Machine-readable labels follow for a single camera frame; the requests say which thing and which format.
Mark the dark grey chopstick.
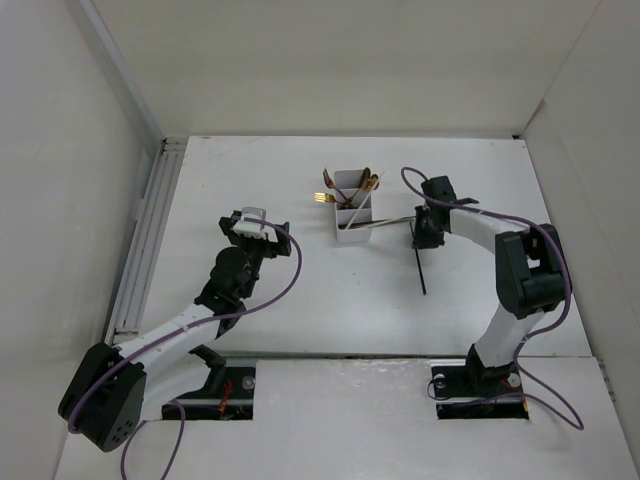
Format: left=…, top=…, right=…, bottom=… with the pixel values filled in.
left=409, top=222, right=427, bottom=296
left=338, top=221, right=380, bottom=231

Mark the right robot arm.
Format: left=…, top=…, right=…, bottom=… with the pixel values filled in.
left=413, top=176, right=570, bottom=398

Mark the aluminium frame rail left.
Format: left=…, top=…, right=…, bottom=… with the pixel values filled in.
left=102, top=137, right=188, bottom=345

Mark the gold spoon green handle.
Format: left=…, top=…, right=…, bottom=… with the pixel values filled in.
left=363, top=174, right=379, bottom=192

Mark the gold fork green handle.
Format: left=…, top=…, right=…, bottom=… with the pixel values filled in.
left=314, top=192, right=345, bottom=206

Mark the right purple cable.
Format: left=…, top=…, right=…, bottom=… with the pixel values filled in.
left=400, top=166, right=585, bottom=432

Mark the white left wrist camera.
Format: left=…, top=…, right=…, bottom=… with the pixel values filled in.
left=232, top=207, right=268, bottom=240

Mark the silver chopstick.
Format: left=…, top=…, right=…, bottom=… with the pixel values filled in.
left=365, top=216, right=414, bottom=229
left=347, top=171, right=385, bottom=225

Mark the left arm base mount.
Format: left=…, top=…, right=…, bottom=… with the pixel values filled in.
left=171, top=345, right=257, bottom=421

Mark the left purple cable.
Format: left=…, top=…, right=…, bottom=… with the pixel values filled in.
left=67, top=215, right=304, bottom=480

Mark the purple cable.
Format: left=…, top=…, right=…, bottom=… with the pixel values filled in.
left=400, top=166, right=585, bottom=432
left=67, top=215, right=304, bottom=480

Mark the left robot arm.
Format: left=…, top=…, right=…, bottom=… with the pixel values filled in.
left=58, top=207, right=303, bottom=452

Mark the white three-compartment utensil holder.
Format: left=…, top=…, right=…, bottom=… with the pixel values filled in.
left=333, top=169, right=373, bottom=245

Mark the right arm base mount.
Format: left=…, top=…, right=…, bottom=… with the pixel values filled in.
left=431, top=363, right=529, bottom=420

